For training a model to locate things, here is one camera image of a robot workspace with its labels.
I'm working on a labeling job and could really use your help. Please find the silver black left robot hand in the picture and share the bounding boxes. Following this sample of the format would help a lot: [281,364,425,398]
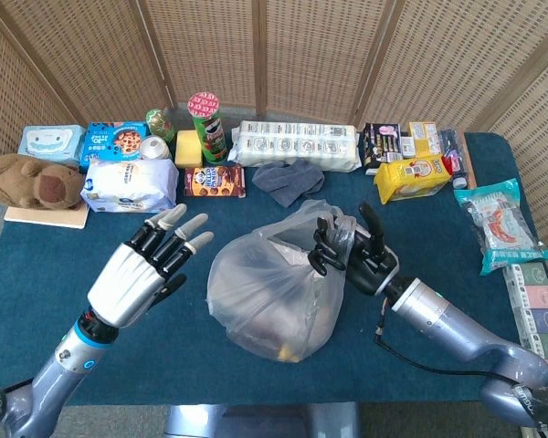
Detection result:
[87,203,216,329]

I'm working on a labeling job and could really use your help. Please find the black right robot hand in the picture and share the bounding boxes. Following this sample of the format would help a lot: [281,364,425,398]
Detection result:
[309,203,401,297]

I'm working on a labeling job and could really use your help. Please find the clear plastic shopping bag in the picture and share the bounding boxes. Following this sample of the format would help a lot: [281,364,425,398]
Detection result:
[205,199,358,364]

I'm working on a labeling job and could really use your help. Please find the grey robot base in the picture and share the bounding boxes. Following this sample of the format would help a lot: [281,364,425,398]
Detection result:
[163,403,362,438]

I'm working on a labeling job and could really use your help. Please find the yellow snack bag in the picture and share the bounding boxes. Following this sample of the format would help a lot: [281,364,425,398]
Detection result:
[374,154,453,205]

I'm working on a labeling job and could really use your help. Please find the teal snack bag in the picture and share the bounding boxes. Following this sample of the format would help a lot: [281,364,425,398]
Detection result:
[453,177,548,276]

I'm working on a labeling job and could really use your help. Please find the teal felt table cover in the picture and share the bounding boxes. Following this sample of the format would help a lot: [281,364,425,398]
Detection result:
[0,131,535,407]

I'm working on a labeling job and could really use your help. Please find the white blue tissue pack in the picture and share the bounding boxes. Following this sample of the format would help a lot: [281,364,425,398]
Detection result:
[80,158,180,214]

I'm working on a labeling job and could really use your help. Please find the light wooden board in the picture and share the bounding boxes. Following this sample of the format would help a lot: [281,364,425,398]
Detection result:
[3,203,91,229]

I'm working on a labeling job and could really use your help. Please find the grey cloth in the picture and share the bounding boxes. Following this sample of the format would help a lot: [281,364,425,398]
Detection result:
[251,159,326,207]

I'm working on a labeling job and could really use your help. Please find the black pink snack pack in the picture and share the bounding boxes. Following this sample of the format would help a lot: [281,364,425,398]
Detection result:
[362,121,403,177]

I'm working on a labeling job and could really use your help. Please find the brown Hello Panda box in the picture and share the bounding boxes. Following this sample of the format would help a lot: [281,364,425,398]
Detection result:
[184,164,247,199]

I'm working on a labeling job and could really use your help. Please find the white tape roll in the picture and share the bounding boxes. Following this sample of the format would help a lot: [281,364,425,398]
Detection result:
[140,135,173,161]

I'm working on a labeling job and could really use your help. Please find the brown capybara plush toy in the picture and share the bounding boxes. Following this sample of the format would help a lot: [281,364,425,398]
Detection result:
[0,153,86,211]

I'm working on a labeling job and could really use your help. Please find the blue cookie box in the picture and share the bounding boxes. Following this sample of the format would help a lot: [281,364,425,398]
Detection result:
[79,120,153,169]

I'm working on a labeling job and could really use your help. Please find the dark blue toothpaste pack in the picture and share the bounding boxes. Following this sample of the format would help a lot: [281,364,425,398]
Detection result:
[437,127,469,191]

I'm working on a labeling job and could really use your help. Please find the long white paper roll pack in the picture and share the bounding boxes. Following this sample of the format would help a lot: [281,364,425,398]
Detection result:
[227,120,363,173]

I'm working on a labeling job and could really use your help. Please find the yellow white box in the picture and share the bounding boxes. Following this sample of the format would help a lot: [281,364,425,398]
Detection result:
[408,120,441,159]

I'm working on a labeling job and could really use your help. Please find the yellow sponge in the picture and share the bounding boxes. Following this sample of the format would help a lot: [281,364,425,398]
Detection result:
[174,130,205,169]

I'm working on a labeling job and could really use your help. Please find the light blue wipes pack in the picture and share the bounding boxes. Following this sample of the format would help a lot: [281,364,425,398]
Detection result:
[16,125,87,168]

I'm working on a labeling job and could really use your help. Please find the green Pringles can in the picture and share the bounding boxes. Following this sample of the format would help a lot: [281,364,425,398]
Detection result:
[186,92,228,164]

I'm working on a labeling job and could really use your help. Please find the multicolour tissue packet row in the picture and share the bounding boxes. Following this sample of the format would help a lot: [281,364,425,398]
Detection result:
[503,262,548,361]

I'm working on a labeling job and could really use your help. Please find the woven rattan folding screen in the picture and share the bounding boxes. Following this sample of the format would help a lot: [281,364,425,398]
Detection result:
[0,0,548,247]

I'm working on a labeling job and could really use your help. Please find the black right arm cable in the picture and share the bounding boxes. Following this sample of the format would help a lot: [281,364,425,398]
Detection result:
[374,296,508,381]

